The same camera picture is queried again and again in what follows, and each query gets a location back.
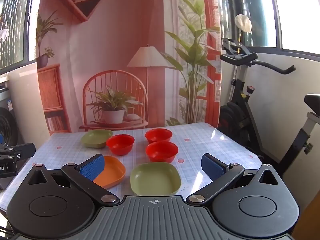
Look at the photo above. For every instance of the blue plaid tablecloth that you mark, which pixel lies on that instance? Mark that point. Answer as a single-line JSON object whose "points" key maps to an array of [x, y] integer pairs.
{"points": [[195, 140]]}

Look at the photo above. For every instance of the white hanging cloth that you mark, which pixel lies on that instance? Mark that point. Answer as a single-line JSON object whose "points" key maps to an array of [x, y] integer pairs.
{"points": [[3, 33]]}

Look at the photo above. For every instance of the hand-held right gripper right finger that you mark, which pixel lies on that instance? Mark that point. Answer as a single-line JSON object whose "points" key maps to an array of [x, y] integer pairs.
{"points": [[212, 167]]}

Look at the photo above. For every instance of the green plate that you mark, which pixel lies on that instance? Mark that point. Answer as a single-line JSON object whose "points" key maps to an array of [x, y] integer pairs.
{"points": [[153, 178], [93, 138]]}

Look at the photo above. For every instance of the red bowl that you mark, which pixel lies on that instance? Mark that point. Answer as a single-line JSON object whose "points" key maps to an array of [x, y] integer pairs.
{"points": [[120, 143], [158, 135], [162, 151]]}

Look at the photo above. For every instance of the black exercise bike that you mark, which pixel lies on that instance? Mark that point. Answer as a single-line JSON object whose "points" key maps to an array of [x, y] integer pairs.
{"points": [[240, 110]]}

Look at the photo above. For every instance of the orange plate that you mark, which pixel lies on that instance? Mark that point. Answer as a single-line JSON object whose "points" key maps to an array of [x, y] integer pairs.
{"points": [[112, 172]]}

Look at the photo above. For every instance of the white board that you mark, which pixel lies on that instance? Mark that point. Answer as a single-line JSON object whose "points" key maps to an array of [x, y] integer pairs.
{"points": [[25, 105]]}

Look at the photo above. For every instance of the printed room backdrop cloth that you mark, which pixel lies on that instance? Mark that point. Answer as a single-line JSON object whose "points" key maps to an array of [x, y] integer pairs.
{"points": [[120, 42]]}

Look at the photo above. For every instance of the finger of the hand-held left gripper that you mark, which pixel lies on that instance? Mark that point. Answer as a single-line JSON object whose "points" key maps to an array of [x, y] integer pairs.
{"points": [[20, 151]]}

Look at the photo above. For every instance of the white bag on pole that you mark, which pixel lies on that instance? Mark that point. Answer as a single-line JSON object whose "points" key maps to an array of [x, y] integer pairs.
{"points": [[243, 22]]}

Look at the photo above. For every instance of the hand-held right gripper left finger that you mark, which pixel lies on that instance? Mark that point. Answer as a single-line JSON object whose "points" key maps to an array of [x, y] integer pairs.
{"points": [[92, 168]]}

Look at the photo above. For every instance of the washing machine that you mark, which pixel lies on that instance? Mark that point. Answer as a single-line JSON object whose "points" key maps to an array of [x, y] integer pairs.
{"points": [[8, 127]]}

